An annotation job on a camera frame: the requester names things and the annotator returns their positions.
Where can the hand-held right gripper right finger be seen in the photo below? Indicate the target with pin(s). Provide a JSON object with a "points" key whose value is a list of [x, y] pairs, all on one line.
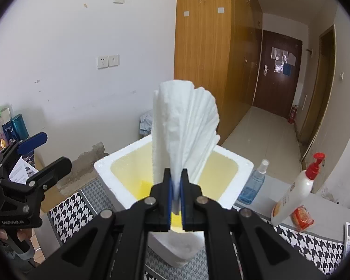
{"points": [[183, 198]]}

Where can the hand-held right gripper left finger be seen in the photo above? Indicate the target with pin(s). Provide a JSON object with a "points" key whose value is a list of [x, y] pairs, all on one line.
{"points": [[170, 194]]}

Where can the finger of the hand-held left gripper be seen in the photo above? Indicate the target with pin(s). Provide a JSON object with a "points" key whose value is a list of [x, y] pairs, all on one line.
{"points": [[54, 167], [32, 143]]}

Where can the white foam box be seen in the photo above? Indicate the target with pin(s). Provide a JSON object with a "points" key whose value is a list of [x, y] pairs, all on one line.
{"points": [[116, 158]]}

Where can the white paper towel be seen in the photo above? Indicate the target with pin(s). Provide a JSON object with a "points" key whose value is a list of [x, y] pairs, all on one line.
{"points": [[180, 122]]}

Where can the row of toiletry bottles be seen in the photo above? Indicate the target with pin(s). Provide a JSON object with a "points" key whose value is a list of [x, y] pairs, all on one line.
{"points": [[16, 128]]}

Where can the printed paper sheet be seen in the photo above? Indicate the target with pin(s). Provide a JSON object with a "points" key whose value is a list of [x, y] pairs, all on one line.
{"points": [[20, 170]]}

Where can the houndstooth tablecloth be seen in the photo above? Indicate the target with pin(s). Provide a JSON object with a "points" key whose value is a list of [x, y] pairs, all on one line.
{"points": [[73, 213]]}

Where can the blue spray bottle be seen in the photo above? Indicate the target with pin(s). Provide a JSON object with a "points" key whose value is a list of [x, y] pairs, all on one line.
{"points": [[252, 189]]}

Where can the pale blue cloth heap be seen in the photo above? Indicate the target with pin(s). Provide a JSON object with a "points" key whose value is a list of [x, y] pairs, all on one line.
{"points": [[145, 122]]}

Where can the white lotion bottle red pump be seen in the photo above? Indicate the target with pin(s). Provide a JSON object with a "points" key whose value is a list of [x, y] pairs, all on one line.
{"points": [[294, 192]]}

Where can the red snack packet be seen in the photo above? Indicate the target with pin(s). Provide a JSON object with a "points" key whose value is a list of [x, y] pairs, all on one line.
{"points": [[302, 218]]}

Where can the dark brown door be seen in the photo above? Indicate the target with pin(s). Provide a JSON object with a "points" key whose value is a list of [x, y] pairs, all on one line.
{"points": [[265, 96]]}

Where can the wooden wardrobe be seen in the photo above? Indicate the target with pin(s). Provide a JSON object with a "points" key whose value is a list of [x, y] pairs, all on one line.
{"points": [[201, 64]]}

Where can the red fire extinguisher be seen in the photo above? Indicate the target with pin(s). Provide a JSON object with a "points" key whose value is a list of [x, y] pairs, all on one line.
{"points": [[292, 115]]}

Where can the blue paper notice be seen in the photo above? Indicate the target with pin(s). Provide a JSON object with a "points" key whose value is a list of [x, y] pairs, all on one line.
{"points": [[287, 70]]}

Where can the grey photo poster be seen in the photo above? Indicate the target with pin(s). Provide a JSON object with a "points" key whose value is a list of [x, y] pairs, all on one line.
{"points": [[278, 59]]}

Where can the white remote control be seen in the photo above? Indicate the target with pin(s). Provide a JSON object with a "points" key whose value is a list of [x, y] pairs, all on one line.
{"points": [[349, 236]]}

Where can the white paper notice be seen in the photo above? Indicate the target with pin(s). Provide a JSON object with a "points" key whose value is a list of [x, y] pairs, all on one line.
{"points": [[292, 59]]}

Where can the white wall socket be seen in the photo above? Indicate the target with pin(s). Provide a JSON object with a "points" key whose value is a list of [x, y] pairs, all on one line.
{"points": [[102, 62]]}

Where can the white wall switch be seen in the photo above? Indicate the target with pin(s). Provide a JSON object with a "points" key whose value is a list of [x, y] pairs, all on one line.
{"points": [[114, 60]]}

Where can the wooden door frame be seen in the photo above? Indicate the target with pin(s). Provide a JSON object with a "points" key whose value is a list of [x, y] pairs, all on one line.
{"points": [[326, 93]]}

